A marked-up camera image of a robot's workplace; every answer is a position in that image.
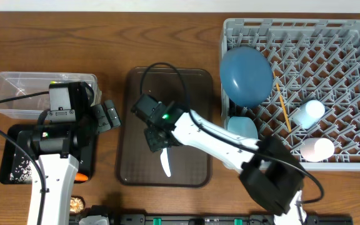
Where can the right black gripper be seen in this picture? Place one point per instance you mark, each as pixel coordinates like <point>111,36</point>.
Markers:
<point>154,144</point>

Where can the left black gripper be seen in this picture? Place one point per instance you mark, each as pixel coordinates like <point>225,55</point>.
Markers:
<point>107,122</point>

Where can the light blue plastic knife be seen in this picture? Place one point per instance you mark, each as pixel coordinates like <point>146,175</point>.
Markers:
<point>165,162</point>

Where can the orange carrot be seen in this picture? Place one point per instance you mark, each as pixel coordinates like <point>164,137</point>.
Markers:
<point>81,177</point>

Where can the light blue bowl with rice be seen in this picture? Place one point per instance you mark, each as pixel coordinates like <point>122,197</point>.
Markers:
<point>242,126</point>

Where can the brown food scrap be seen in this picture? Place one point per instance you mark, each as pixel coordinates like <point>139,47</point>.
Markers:
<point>77,205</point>

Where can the dark blue plate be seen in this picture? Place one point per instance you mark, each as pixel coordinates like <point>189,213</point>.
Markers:
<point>246,76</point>

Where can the wooden chopstick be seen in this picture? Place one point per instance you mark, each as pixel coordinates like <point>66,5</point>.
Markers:
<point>283,108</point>

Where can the light blue cup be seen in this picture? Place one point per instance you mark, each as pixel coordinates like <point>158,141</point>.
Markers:
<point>309,114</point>

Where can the pink cup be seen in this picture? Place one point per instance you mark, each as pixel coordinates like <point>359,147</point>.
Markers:
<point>317,149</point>

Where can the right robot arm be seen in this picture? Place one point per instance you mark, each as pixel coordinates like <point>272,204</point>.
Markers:
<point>268,171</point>

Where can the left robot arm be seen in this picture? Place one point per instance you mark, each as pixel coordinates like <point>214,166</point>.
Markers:
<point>55,144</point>

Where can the grey plastic dishwasher rack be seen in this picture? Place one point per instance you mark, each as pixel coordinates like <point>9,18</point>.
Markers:
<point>313,59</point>

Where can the brown serving tray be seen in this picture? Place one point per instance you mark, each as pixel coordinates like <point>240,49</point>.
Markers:
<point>136,164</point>

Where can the pile of white rice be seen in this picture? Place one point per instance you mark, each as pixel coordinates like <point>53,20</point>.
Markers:
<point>21,172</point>

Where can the black tray bin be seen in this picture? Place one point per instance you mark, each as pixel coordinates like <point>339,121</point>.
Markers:
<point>86,161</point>

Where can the clear plastic bin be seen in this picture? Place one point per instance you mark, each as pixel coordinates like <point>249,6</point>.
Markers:
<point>14,84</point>

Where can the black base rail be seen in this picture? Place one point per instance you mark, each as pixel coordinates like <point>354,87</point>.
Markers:
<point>104,215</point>

